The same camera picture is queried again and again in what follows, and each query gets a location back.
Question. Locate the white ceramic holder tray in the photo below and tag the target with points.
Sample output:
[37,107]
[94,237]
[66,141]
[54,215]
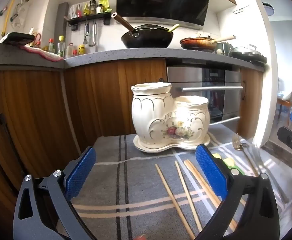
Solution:
[148,148]

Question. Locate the hanging metal spatula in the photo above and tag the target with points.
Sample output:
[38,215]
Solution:
[86,33]

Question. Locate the black flat device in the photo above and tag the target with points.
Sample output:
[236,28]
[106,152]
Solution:
[15,38]

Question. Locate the round ceiling lamp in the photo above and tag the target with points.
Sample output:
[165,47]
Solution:
[268,8]

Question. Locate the metal wall rack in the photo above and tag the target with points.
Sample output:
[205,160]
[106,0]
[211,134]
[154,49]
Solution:
[239,10]

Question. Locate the black range hood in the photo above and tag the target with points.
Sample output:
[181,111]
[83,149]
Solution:
[161,0]

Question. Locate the clear bottle with red cap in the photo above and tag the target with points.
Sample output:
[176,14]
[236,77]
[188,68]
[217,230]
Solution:
[69,51]

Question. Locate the black griddle with lid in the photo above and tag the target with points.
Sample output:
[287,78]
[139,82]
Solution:
[248,53]

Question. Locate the wooden kitchen cabinet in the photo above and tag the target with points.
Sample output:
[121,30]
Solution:
[98,92]

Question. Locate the black wall shelf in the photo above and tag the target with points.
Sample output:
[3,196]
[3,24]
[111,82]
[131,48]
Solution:
[88,18]

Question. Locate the small white round object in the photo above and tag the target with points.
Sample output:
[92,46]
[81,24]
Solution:
[219,51]

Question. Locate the green kitchen appliance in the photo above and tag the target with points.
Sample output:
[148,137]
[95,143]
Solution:
[223,48]

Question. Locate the yellow cap oil bottle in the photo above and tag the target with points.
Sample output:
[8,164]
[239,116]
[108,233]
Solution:
[61,47]

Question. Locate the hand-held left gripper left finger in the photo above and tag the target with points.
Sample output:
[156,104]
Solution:
[82,170]

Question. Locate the grey kitchen countertop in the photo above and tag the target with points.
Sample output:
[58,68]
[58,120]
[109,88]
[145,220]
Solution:
[110,55]

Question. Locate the yellow green packet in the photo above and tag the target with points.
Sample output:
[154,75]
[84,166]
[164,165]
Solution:
[86,10]

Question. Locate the silver fork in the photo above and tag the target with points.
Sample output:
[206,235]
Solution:
[257,156]
[276,187]

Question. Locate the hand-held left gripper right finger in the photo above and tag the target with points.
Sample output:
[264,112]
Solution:
[211,168]

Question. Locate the black lid spice jar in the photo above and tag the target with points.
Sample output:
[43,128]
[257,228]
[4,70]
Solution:
[92,7]

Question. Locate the red cap sauce bottle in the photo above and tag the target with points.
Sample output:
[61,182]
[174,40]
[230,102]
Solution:
[51,47]

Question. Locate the white packet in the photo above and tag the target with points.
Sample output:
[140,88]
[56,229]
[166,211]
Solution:
[72,11]

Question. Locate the small spice jar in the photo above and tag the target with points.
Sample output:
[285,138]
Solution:
[99,8]

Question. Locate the yellow green soft object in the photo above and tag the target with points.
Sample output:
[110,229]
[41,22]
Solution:
[227,161]

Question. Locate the stainless steel oven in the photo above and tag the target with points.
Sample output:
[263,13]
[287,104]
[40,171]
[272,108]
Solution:
[198,77]

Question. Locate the white wall socket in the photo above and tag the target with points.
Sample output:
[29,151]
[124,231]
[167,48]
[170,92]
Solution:
[203,35]

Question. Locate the white floral ceramic utensil holder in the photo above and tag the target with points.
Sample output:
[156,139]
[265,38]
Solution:
[158,115]

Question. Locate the hanging metal ladle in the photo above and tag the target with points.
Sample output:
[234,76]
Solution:
[93,35]

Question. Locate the pink white towel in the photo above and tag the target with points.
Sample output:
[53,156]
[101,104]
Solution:
[45,55]

